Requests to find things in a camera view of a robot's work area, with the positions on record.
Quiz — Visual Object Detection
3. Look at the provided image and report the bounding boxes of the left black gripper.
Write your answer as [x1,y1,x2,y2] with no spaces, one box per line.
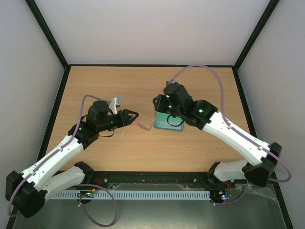
[98,109,139,132]

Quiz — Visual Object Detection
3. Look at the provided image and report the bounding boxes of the pink sunglasses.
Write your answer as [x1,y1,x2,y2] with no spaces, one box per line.
[134,114,154,131]

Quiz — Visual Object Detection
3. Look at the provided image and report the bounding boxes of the grey glasses case green lining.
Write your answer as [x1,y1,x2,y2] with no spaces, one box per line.
[154,112,183,131]

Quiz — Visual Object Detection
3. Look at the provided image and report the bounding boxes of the light blue cleaning cloth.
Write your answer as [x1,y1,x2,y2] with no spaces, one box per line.
[156,120,180,129]

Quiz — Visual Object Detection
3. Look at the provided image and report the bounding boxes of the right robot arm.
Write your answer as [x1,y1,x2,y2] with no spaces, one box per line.
[152,83,282,187]

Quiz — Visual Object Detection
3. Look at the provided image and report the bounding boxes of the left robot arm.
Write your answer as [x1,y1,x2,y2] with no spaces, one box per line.
[5,99,139,218]

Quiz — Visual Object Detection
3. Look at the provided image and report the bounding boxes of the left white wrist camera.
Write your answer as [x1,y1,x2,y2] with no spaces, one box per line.
[109,96,122,115]

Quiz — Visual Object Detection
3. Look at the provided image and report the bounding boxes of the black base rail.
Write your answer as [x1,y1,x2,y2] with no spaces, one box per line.
[23,169,277,189]

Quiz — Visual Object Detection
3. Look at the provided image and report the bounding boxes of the light blue slotted cable duct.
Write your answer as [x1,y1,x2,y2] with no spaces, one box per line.
[52,190,210,200]

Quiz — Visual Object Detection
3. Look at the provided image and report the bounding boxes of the black aluminium frame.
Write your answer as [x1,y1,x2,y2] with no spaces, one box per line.
[4,0,295,229]

